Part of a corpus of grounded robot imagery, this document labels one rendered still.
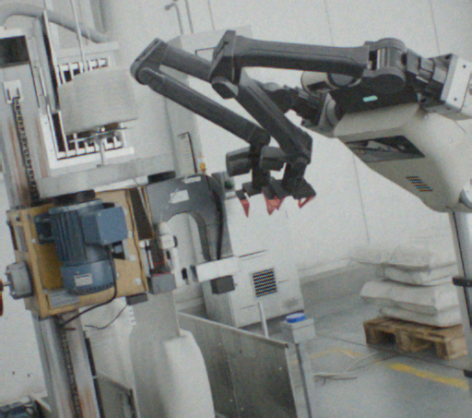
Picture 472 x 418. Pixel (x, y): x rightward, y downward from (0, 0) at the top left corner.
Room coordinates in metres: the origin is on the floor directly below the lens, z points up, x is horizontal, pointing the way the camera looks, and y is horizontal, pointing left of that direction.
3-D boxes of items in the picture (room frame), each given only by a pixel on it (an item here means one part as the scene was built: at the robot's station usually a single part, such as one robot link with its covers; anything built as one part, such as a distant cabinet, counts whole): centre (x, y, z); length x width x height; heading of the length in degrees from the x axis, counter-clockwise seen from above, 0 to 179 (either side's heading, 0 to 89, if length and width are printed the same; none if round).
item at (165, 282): (2.92, 0.28, 1.04); 0.08 x 0.06 x 0.05; 113
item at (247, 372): (3.60, 0.15, 0.53); 1.05 x 0.02 x 0.41; 23
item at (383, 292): (5.88, -0.97, 0.32); 0.67 x 0.42 x 0.14; 117
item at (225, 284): (3.00, 0.09, 0.98); 0.09 x 0.05 x 0.05; 113
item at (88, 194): (2.68, 0.45, 1.35); 0.12 x 0.12 x 0.04
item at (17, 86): (2.81, 0.58, 1.68); 0.05 x 0.03 x 0.06; 113
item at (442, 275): (5.69, -1.01, 0.44); 0.66 x 0.42 x 0.14; 17
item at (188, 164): (6.88, 0.32, 1.34); 0.24 x 0.04 x 0.32; 23
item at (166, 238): (2.87, 0.24, 1.14); 0.05 x 0.04 x 0.16; 113
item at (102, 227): (2.61, 0.37, 1.25); 0.10 x 0.08 x 0.12; 138
